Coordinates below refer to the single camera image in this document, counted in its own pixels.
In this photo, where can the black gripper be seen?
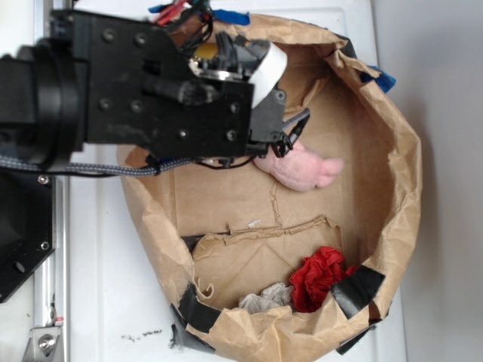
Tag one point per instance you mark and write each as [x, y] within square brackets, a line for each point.
[136, 88]

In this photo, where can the pink plush bunny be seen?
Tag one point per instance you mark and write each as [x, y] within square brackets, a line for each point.
[302, 169]

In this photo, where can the yellow green sponge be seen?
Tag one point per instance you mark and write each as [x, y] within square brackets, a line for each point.
[206, 51]

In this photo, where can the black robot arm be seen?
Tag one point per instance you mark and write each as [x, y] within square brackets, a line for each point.
[41, 114]

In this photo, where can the brown paper bag bin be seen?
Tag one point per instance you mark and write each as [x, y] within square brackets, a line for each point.
[215, 236]

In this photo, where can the white crumpled cloth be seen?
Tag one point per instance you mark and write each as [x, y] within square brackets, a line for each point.
[277, 295]

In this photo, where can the red crumpled cloth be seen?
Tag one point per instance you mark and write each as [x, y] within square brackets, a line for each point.
[312, 282]

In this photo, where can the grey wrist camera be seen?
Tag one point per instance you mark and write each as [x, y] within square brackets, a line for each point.
[261, 64]

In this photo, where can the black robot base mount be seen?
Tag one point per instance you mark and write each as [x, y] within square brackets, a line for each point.
[26, 229]

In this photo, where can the aluminium frame rail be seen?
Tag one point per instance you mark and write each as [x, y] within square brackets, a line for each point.
[50, 337]

